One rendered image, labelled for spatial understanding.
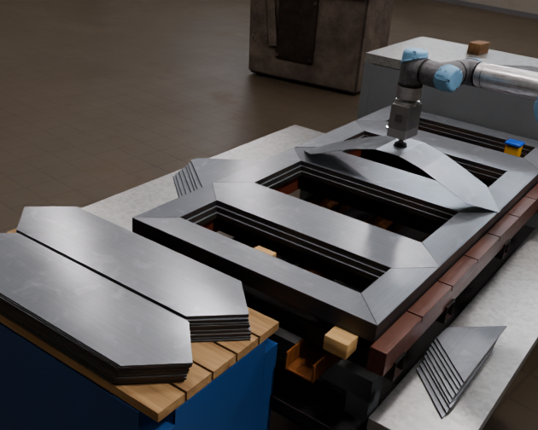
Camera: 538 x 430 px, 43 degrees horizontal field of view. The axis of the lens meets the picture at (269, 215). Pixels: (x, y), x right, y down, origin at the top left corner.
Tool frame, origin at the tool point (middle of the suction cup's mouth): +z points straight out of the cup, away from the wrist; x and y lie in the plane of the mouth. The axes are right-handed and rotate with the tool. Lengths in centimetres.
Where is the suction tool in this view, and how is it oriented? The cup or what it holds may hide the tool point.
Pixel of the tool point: (400, 149)
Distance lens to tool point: 221.6
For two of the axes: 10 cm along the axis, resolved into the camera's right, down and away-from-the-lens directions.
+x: 7.8, 3.2, -5.4
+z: -0.7, 9.0, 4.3
